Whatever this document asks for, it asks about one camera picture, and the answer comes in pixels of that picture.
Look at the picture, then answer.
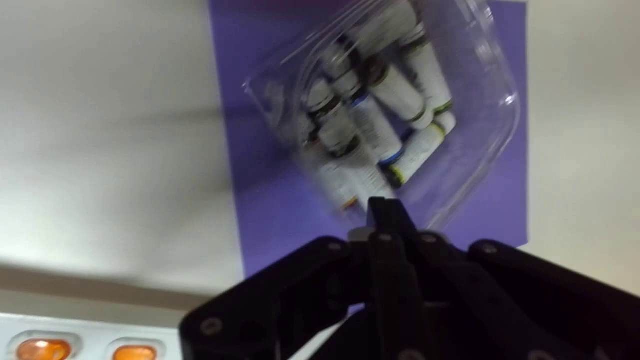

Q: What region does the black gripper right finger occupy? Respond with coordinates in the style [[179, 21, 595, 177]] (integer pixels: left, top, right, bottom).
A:
[[394, 197, 640, 360]]

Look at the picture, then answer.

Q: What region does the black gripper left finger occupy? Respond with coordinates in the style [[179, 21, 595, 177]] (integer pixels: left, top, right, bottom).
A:
[[179, 195, 396, 360]]

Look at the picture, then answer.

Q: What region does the white multi-socket power strip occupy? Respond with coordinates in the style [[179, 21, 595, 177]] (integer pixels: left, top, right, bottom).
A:
[[0, 311, 187, 360]]

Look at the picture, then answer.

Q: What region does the purple paper mat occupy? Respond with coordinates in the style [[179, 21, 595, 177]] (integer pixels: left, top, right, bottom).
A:
[[208, 0, 531, 277]]

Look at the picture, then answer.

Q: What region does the clear plastic clamshell container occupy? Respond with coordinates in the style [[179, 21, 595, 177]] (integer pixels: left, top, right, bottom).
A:
[[240, 0, 525, 231]]

